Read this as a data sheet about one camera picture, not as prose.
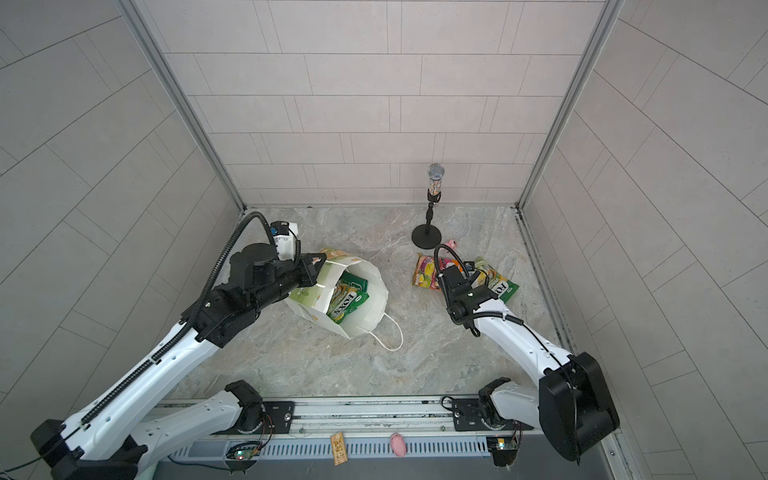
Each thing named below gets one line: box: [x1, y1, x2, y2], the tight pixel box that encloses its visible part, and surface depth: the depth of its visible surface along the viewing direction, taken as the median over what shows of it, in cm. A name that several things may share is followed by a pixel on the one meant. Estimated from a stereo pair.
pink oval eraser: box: [390, 433, 407, 457], surface depth 68 cm
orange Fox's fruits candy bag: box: [412, 253, 464, 292], surface depth 96 cm
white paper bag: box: [285, 248, 404, 352], surface depth 83 cm
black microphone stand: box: [411, 189, 442, 249], surface depth 107 cm
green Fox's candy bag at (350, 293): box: [326, 271, 370, 324], surface depth 87 cm
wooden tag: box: [331, 432, 349, 466], surface depth 68 cm
